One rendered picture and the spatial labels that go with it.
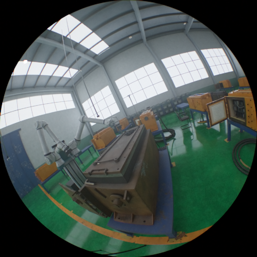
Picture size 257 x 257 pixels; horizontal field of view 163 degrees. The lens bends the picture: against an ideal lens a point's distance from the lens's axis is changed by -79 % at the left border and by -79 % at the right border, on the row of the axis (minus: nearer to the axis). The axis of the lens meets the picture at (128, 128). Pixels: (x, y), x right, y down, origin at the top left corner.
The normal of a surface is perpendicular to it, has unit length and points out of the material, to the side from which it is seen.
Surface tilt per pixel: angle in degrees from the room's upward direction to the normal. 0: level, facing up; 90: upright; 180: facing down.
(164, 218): 0
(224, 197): 0
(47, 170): 90
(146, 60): 90
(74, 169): 90
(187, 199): 0
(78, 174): 90
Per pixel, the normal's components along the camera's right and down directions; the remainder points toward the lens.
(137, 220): -0.41, -0.90
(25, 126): 0.87, -0.33
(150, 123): -0.26, 0.29
